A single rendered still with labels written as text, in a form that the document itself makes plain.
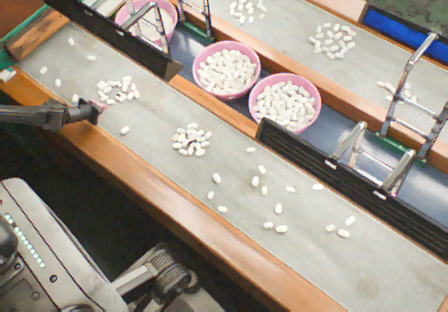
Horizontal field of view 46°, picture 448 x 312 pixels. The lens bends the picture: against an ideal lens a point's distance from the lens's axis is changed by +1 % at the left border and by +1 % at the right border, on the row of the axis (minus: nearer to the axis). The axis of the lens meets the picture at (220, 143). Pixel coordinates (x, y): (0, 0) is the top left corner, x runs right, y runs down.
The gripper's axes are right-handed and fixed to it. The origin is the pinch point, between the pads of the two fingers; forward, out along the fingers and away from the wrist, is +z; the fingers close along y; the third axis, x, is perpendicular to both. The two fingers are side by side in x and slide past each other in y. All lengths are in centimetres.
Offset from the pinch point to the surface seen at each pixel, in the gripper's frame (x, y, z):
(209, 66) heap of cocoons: -23.2, -17.3, 33.7
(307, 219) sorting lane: -4, -85, 10
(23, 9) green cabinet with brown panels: -16, 51, -1
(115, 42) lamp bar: -29.4, -3.7, -9.2
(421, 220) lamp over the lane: -35, -114, -11
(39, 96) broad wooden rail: 9.0, 26.5, -6.9
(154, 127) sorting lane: -0.7, -18.7, 7.6
